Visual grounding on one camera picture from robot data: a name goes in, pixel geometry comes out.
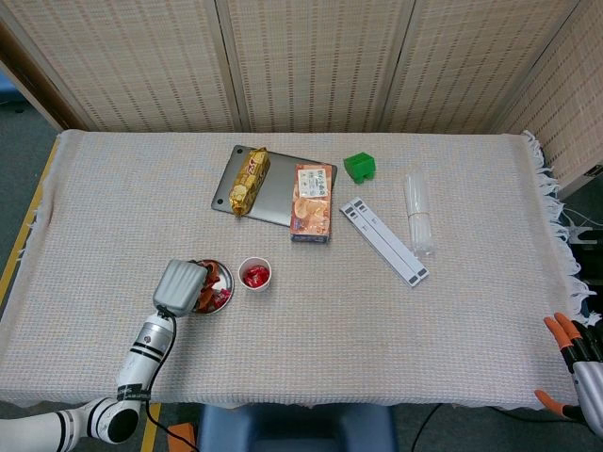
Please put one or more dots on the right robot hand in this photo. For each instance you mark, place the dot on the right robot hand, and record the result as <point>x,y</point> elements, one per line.
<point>591,381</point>

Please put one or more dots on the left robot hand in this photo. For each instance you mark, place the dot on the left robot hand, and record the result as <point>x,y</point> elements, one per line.
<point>181,287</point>

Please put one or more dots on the red candy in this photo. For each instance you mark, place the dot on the red candy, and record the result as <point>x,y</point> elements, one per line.
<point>251,281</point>
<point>222,296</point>
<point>258,272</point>

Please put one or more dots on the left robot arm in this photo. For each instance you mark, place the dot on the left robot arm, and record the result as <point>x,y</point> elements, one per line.
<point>146,343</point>

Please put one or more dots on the white paper cup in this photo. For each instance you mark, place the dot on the white paper cup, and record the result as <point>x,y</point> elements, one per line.
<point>256,288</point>

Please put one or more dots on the round metal plate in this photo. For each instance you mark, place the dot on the round metal plate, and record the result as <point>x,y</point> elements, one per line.
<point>226,278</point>

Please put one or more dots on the golden snack pack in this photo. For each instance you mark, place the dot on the golden snack pack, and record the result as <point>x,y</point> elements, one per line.
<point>249,181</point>

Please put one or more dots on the grey laptop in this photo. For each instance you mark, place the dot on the grey laptop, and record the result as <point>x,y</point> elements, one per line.
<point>278,188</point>

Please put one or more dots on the orange wedge block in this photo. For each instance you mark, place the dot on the orange wedge block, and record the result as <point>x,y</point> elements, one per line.
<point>181,433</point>

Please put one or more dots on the white plastic clamp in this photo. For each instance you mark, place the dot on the white plastic clamp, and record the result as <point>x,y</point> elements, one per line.
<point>577,234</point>

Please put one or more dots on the orange biscuit box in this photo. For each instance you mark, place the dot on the orange biscuit box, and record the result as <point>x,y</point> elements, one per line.
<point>311,207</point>

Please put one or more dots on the beige waffle tablecloth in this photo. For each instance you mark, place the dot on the beige waffle tablecloth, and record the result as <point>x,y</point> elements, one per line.
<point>330,329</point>

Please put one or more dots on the blue padded seat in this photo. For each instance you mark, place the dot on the blue padded seat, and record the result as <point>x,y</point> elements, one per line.
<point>297,431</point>

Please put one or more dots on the white folding laptop stand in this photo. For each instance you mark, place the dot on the white folding laptop stand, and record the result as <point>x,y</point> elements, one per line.
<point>384,240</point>

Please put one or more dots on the green plastic block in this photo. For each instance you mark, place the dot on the green plastic block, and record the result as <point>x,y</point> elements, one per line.
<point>358,166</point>

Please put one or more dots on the woven folding screen panel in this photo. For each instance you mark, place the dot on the woven folding screen panel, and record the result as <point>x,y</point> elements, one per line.
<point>141,61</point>
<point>575,108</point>
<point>471,61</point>
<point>320,61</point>

